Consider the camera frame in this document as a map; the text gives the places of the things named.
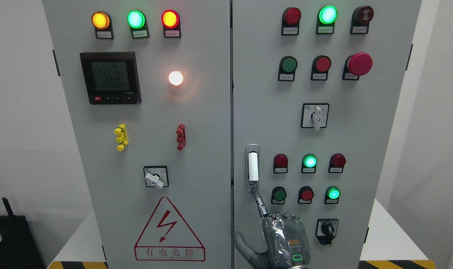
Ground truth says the silver door handle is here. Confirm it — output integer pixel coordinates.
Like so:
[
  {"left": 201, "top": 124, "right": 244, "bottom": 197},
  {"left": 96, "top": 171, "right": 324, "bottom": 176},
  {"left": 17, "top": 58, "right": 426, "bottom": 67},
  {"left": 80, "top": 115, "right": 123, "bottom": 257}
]
[{"left": 245, "top": 144, "right": 260, "bottom": 194}]

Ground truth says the grey left cabinet door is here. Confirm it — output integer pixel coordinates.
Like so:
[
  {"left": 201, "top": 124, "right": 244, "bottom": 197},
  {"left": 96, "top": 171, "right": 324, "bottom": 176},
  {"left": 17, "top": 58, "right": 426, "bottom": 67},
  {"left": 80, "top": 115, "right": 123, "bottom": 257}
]
[{"left": 43, "top": 0, "right": 232, "bottom": 269}]

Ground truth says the grey cabinet door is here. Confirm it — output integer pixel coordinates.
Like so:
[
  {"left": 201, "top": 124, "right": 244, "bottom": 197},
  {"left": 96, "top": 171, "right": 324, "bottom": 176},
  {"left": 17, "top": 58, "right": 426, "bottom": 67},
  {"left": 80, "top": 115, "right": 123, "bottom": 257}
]
[
  {"left": 232, "top": 0, "right": 422, "bottom": 269},
  {"left": 43, "top": 0, "right": 232, "bottom": 269}
]

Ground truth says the grey right cabinet door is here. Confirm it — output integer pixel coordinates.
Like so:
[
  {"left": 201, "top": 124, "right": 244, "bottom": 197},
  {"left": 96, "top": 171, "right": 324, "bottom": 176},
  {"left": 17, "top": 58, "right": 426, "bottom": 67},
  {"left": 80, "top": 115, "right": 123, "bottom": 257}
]
[{"left": 232, "top": 0, "right": 422, "bottom": 269}]

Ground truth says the red terminal connector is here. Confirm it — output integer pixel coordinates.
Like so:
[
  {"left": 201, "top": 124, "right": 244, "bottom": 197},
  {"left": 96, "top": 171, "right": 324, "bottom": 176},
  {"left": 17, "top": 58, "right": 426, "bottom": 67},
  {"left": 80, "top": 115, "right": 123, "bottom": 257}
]
[{"left": 176, "top": 124, "right": 186, "bottom": 151}]

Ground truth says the red indicator light middle left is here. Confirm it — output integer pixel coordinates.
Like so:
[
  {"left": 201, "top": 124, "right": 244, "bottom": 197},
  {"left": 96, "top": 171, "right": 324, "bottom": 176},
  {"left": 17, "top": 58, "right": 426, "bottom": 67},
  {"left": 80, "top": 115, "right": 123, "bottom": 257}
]
[{"left": 273, "top": 154, "right": 288, "bottom": 174}]

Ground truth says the white lit indicator light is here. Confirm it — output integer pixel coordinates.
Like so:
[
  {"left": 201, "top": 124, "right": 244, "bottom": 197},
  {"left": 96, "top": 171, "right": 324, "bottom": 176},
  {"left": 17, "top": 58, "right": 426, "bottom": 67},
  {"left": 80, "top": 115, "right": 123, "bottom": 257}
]
[{"left": 168, "top": 71, "right": 184, "bottom": 86}]

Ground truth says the green push button lower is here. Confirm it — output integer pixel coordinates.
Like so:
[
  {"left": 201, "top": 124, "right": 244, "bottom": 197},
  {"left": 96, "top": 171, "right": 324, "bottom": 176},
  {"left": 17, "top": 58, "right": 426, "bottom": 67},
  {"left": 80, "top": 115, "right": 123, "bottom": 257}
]
[{"left": 270, "top": 186, "right": 287, "bottom": 205}]

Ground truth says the green push button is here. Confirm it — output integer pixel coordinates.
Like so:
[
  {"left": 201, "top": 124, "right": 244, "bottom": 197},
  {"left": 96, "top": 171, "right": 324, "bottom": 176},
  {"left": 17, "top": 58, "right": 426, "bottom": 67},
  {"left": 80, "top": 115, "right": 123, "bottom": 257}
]
[
  {"left": 270, "top": 186, "right": 287, "bottom": 205},
  {"left": 278, "top": 56, "right": 298, "bottom": 81}
]

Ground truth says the green lit light middle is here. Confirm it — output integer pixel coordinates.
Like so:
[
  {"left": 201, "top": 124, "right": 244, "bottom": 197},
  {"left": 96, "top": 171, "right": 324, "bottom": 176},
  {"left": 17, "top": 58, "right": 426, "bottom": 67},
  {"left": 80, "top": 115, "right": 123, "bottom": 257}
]
[{"left": 301, "top": 154, "right": 317, "bottom": 174}]

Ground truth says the green lit light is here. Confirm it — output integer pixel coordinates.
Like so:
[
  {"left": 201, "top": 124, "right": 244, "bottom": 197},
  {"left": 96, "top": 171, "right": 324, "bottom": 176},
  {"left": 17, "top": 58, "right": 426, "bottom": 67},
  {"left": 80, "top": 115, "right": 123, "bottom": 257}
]
[
  {"left": 301, "top": 154, "right": 317, "bottom": 174},
  {"left": 316, "top": 5, "right": 338, "bottom": 35}
]

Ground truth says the green push button upper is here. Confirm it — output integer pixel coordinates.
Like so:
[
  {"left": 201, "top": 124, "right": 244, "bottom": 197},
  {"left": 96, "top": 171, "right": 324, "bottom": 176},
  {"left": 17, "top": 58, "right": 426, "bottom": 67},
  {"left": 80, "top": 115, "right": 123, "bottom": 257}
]
[{"left": 278, "top": 56, "right": 298, "bottom": 81}]

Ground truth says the red push button lower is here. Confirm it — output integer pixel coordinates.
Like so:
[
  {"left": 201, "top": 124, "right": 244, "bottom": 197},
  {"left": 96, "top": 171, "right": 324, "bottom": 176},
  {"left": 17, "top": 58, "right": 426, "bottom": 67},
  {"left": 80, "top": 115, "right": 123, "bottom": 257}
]
[{"left": 297, "top": 186, "right": 314, "bottom": 204}]

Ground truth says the red push button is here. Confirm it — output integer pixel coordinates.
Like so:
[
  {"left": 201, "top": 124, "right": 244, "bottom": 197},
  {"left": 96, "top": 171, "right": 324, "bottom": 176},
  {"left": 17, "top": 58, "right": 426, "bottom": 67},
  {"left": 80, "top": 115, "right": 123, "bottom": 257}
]
[
  {"left": 310, "top": 55, "right": 332, "bottom": 81},
  {"left": 297, "top": 186, "right": 314, "bottom": 204}
]

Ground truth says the yellow terminal connector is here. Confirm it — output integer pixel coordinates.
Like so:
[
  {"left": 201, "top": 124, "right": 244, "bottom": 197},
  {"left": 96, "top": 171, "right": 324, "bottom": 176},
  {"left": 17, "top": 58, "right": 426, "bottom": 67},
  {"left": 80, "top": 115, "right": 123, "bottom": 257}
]
[{"left": 114, "top": 124, "right": 128, "bottom": 152}]

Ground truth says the red indicator light middle right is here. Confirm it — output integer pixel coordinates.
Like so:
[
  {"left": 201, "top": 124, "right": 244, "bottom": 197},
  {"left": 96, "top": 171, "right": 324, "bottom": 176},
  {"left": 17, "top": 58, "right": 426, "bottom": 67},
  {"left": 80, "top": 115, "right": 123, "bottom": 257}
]
[{"left": 328, "top": 153, "right": 346, "bottom": 173}]

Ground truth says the red electrical warning sticker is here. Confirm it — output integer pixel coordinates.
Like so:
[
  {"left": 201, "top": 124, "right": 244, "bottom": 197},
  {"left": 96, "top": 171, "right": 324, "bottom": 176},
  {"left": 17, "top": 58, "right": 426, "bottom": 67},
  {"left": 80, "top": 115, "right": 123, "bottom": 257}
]
[{"left": 134, "top": 197, "right": 206, "bottom": 262}]

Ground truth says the red push button upper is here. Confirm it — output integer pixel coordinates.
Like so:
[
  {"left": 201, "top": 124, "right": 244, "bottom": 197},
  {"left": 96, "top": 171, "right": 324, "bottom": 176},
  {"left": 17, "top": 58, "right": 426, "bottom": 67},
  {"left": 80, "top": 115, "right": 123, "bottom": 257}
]
[{"left": 310, "top": 55, "right": 332, "bottom": 81}]

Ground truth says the green lit button lower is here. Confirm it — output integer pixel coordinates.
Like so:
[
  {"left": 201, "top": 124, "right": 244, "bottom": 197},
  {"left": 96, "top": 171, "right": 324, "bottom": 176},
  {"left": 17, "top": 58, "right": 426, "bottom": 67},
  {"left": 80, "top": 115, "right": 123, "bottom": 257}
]
[{"left": 324, "top": 186, "right": 341, "bottom": 204}]

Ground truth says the black digital power meter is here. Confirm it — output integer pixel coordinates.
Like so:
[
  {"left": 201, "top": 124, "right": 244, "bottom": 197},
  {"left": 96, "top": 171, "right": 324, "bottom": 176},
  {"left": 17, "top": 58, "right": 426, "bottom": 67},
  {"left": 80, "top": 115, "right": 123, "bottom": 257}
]
[{"left": 80, "top": 51, "right": 142, "bottom": 105}]

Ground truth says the red lit indicator light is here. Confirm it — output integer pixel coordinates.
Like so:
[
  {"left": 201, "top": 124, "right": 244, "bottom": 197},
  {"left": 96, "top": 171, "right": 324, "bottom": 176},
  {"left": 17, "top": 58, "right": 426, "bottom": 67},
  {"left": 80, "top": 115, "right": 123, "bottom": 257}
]
[{"left": 161, "top": 10, "right": 181, "bottom": 38}]

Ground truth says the red indicator light top right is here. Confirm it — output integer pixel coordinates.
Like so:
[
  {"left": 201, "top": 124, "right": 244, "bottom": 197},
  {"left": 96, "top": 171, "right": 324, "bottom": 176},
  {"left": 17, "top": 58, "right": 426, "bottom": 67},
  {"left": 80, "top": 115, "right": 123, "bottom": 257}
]
[{"left": 281, "top": 7, "right": 302, "bottom": 36}]

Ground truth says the green indicator light top left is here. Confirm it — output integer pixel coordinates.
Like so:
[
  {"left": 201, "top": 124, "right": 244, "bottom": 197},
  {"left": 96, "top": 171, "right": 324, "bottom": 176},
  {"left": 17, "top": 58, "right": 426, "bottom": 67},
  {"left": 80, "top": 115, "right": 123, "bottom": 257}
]
[{"left": 127, "top": 10, "right": 150, "bottom": 39}]

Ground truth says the red emergency stop button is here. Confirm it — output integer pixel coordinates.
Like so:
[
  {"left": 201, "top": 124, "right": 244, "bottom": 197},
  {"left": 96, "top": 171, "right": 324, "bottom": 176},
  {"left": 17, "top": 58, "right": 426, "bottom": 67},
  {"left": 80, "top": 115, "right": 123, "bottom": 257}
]
[{"left": 342, "top": 52, "right": 373, "bottom": 81}]

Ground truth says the green lit light top right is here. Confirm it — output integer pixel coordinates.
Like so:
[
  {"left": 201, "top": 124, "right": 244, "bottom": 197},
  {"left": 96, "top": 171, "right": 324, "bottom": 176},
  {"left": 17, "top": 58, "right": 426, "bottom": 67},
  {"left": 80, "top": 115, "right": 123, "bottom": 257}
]
[{"left": 316, "top": 5, "right": 338, "bottom": 35}]

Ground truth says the yellow indicator light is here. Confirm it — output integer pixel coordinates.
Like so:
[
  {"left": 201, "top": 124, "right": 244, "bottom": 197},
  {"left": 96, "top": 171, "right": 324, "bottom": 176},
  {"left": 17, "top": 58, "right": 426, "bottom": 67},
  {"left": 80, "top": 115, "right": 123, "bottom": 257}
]
[{"left": 91, "top": 11, "right": 114, "bottom": 39}]

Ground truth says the dark red buzzer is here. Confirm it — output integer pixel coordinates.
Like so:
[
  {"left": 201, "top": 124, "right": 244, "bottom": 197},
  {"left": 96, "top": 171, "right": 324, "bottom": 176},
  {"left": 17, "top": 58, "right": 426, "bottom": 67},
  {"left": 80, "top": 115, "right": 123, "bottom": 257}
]
[{"left": 350, "top": 6, "right": 374, "bottom": 34}]

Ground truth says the black box at left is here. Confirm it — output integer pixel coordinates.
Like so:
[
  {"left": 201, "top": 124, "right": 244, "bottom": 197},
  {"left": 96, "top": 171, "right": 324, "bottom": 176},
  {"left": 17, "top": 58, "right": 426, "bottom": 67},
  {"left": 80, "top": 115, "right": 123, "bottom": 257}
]
[{"left": 0, "top": 197, "right": 45, "bottom": 269}]

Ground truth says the left white selector switch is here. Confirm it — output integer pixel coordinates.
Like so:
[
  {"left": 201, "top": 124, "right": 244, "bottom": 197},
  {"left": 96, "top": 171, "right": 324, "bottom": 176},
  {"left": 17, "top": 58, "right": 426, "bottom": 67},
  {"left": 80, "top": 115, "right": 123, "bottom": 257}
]
[{"left": 143, "top": 166, "right": 169, "bottom": 189}]

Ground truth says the white selector switch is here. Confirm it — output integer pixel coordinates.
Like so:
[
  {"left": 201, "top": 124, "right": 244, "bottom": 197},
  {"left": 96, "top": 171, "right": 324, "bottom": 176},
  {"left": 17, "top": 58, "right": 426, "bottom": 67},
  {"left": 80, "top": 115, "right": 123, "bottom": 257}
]
[
  {"left": 143, "top": 166, "right": 169, "bottom": 189},
  {"left": 300, "top": 103, "right": 329, "bottom": 130}
]

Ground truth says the upper right white selector switch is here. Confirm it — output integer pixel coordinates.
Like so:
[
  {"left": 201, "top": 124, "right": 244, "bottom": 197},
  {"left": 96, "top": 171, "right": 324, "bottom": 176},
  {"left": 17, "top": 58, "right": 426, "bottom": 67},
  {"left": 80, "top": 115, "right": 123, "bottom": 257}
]
[{"left": 300, "top": 103, "right": 329, "bottom": 130}]

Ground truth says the black knob selector switch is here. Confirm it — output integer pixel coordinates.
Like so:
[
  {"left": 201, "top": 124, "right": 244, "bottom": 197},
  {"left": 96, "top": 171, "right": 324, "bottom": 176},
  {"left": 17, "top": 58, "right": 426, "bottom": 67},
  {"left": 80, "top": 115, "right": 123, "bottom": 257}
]
[{"left": 316, "top": 219, "right": 339, "bottom": 245}]

